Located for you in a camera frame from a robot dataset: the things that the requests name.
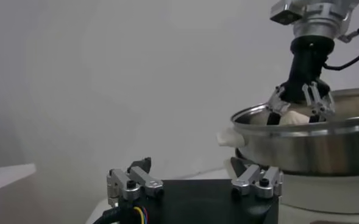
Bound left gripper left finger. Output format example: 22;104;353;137
106;156;165;208

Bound cream electric cooking pot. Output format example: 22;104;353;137
216;127;359;214

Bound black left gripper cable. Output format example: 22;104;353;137
92;205;149;224

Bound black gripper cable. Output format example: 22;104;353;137
92;205;149;224
322;19;359;71

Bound stainless steel steamer basket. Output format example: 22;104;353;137
230;87;359;177

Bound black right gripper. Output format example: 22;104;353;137
266;35;336;126

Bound white steamed baozi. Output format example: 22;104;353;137
279;110;313;126

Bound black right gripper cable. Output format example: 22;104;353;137
322;19;359;71

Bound white side desk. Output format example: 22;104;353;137
0;163;37;195

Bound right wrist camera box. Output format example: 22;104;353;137
269;0;305;26

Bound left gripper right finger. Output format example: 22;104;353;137
230;156;284;199

